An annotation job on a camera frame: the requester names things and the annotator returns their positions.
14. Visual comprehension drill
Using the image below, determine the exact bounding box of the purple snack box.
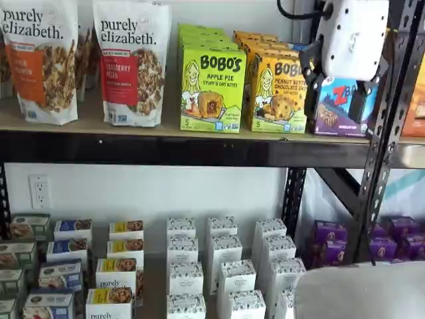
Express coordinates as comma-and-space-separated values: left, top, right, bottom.
317, 240, 348, 267
404, 233, 425, 261
388, 216, 421, 241
368, 237, 398, 262
371, 223, 389, 240
313, 220, 348, 245

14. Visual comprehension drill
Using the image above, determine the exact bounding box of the granola bag red label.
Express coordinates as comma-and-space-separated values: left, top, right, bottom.
92, 0, 173, 128

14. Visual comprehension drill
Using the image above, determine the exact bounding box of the yellow white granola box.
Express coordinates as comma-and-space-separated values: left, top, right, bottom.
95, 258, 138, 290
106, 238, 145, 263
109, 219, 145, 243
86, 286, 135, 319

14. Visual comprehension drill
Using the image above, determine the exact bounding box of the white wall outlet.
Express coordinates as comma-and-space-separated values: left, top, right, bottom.
29, 174, 51, 209

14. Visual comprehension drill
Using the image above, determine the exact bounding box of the blue purple Zbar box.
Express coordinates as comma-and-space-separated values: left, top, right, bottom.
311, 76, 378, 138

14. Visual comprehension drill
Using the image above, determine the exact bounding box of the white granola bag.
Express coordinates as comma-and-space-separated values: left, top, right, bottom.
76, 25, 101, 91

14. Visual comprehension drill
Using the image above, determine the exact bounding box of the black cable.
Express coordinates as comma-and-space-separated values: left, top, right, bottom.
276, 0, 333, 21

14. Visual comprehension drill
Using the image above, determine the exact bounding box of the white perforated gripper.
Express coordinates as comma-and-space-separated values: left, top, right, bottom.
299, 0, 390, 131

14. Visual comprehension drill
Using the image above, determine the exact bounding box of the orange carton box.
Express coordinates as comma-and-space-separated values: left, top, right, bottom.
400, 88, 425, 138

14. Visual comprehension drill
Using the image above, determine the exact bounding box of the white patterned carton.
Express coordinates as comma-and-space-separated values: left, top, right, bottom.
254, 219, 288, 263
166, 217, 197, 239
265, 257, 307, 310
228, 289, 267, 319
207, 216, 238, 238
208, 233, 244, 286
166, 293, 207, 319
217, 259, 257, 305
260, 235, 298, 266
167, 235, 199, 266
275, 288, 298, 319
169, 262, 205, 297

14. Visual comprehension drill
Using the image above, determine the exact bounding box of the black metal shelving rack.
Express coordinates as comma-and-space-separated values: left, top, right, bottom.
0, 0, 420, 266
384, 0, 425, 170

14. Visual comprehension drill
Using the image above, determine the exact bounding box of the yellow Bobo's peanut butter box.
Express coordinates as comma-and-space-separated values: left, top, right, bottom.
248, 52, 309, 134
237, 37, 290, 51
243, 45, 300, 67
232, 30, 279, 43

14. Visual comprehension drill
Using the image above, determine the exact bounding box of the dark green food box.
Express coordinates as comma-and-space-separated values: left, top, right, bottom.
11, 213, 51, 241
0, 240, 38, 270
0, 268, 27, 299
0, 296, 18, 319

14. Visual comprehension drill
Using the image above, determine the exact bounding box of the green Bobo's apple pie box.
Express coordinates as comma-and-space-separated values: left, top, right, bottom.
179, 31, 234, 45
177, 23, 227, 36
179, 45, 248, 134

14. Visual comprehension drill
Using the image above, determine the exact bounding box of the blue white food box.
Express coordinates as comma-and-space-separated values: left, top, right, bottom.
54, 219, 94, 243
39, 260, 84, 292
22, 288, 75, 319
46, 238, 90, 264

